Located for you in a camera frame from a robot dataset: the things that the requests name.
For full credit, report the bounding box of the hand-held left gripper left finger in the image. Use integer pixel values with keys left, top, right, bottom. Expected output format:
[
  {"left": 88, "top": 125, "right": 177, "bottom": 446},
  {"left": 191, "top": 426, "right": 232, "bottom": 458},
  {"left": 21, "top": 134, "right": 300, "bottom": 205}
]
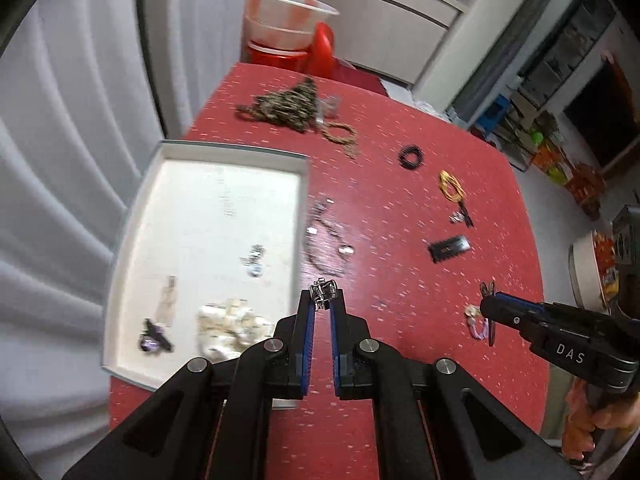
[{"left": 60, "top": 287, "right": 317, "bottom": 480}]

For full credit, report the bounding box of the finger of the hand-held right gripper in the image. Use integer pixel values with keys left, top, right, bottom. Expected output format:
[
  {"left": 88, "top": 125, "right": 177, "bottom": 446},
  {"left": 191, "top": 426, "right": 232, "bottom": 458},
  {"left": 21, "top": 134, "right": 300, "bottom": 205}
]
[
  {"left": 492, "top": 292, "right": 557, "bottom": 314},
  {"left": 479, "top": 296, "right": 540, "bottom": 334}
]

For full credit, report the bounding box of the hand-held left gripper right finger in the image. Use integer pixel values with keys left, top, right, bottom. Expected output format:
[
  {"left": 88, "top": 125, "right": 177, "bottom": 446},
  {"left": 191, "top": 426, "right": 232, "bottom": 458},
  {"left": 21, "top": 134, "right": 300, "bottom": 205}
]
[{"left": 327, "top": 290, "right": 585, "bottom": 480}]

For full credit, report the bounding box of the black hair pin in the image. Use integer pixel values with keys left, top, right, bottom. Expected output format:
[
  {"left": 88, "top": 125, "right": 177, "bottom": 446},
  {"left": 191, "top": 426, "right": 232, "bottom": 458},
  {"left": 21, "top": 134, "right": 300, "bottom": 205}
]
[{"left": 479, "top": 281, "right": 499, "bottom": 346}]

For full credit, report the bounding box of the purple hair tie with charm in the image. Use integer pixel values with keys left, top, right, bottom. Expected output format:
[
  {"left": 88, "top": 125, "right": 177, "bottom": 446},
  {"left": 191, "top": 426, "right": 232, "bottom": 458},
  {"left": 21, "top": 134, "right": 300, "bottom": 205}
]
[{"left": 463, "top": 304, "right": 493, "bottom": 343}]

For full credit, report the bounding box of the silver rhinestone barrette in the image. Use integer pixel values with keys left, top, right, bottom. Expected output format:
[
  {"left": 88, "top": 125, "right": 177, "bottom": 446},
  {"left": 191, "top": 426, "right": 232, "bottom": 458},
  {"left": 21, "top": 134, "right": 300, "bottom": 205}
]
[{"left": 308, "top": 277, "right": 341, "bottom": 311}]

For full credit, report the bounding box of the white dotted scrunchie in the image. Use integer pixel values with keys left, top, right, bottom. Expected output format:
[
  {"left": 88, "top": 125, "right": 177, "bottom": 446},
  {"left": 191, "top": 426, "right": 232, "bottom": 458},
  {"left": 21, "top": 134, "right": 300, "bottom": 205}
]
[{"left": 195, "top": 297, "right": 275, "bottom": 361}]

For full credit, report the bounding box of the silver dangling earring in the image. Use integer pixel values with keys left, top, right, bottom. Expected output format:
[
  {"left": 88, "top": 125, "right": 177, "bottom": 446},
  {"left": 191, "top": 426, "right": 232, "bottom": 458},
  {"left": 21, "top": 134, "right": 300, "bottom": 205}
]
[{"left": 240, "top": 243, "right": 266, "bottom": 279}]

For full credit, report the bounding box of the gold bow hair clip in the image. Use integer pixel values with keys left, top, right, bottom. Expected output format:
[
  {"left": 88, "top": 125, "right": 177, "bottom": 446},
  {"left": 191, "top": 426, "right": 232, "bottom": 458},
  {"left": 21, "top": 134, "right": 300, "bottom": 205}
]
[{"left": 159, "top": 276, "right": 180, "bottom": 326}]

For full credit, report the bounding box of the purple flower hair clip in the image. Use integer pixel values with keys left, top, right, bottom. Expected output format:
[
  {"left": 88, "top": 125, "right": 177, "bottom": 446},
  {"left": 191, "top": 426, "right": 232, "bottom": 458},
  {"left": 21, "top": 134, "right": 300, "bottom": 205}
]
[{"left": 139, "top": 317, "right": 173, "bottom": 354}]

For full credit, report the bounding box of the white rectangular tray box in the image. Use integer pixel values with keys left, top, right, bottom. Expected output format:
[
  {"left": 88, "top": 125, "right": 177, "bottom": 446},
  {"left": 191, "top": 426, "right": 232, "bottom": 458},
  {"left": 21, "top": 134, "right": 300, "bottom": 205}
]
[{"left": 101, "top": 140, "right": 311, "bottom": 411}]

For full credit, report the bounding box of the person's right hand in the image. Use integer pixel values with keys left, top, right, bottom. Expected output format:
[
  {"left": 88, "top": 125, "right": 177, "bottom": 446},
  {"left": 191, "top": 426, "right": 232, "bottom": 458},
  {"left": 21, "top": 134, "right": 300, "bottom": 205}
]
[{"left": 562, "top": 377, "right": 640, "bottom": 470}]

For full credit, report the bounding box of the round white snack basket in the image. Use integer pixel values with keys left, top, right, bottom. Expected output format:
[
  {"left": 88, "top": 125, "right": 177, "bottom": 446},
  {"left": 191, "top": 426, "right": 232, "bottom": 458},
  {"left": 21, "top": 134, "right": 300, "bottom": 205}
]
[{"left": 570, "top": 229, "right": 622, "bottom": 313}]

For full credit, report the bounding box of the black scalloped snap clip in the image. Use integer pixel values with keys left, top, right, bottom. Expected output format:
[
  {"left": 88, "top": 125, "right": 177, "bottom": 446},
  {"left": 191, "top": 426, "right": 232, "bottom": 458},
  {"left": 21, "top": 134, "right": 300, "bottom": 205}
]
[{"left": 428, "top": 235, "right": 473, "bottom": 264}]

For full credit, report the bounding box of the pile of colourful gift boxes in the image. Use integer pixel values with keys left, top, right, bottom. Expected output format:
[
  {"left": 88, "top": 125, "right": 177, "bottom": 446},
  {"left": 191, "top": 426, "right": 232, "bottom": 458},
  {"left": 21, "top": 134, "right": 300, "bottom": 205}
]
[{"left": 529, "top": 132, "right": 607, "bottom": 218}]

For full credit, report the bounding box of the black television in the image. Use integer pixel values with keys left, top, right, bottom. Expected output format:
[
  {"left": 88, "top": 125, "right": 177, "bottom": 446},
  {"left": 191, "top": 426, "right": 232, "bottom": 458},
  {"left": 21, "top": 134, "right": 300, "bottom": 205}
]
[{"left": 562, "top": 54, "right": 640, "bottom": 172}]

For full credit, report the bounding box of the clear hair claw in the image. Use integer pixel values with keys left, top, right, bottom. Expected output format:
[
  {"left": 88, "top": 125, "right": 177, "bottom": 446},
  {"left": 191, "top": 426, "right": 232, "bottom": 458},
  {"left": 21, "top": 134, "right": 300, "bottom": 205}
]
[{"left": 315, "top": 96, "right": 344, "bottom": 124}]

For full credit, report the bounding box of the leopard print hair bow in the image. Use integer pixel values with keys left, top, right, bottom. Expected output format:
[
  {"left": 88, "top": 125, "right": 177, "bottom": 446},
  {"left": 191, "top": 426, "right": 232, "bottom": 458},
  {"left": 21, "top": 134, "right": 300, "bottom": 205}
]
[{"left": 235, "top": 76, "right": 321, "bottom": 134}]

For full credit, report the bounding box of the grey curtain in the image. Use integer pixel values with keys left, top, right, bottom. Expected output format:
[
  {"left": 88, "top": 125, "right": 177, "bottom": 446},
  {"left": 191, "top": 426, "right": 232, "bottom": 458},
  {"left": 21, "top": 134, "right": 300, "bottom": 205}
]
[{"left": 449, "top": 0, "right": 587, "bottom": 128}]

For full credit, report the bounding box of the glass display shelf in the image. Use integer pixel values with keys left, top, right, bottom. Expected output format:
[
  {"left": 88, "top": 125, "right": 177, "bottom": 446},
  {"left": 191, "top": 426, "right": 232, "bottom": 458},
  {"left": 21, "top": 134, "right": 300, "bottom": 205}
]
[{"left": 517, "top": 0, "right": 617, "bottom": 107}]

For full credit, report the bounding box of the red basin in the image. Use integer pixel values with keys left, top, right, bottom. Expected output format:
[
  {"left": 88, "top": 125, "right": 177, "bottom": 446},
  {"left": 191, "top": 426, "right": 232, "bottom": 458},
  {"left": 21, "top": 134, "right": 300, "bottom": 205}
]
[{"left": 244, "top": 40, "right": 314, "bottom": 74}]

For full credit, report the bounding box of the small white orange striped basin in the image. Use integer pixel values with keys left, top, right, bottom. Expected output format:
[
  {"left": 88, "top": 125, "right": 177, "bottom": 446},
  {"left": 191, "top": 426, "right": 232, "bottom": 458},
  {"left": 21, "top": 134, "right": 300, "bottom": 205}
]
[{"left": 243, "top": 14, "right": 322, "bottom": 50}]

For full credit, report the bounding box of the white pleated curtain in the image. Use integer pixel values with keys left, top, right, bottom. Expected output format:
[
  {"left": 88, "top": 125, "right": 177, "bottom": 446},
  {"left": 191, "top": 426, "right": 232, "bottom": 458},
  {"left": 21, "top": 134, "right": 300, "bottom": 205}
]
[{"left": 0, "top": 0, "right": 211, "bottom": 441}]

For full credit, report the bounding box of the beige cabinet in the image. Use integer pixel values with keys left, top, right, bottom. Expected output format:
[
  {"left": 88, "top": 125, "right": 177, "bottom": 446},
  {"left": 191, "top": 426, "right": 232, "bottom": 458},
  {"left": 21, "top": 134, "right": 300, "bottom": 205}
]
[{"left": 282, "top": 0, "right": 472, "bottom": 87}]

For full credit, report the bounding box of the orange hair tie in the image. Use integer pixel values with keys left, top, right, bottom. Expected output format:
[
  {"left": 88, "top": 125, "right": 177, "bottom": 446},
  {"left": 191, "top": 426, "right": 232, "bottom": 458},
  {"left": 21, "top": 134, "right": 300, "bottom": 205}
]
[{"left": 438, "top": 170, "right": 469, "bottom": 205}]

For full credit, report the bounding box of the black spiral hair tie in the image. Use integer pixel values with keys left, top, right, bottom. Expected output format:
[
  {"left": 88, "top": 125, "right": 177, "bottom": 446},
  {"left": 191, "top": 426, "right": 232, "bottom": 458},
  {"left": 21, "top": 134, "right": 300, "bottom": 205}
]
[{"left": 398, "top": 144, "right": 426, "bottom": 171}]

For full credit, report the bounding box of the tan braided hair tie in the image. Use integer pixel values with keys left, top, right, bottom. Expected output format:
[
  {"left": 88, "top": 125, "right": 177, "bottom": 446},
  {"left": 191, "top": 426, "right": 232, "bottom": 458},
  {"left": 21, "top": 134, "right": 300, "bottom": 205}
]
[{"left": 320, "top": 121, "right": 360, "bottom": 159}]

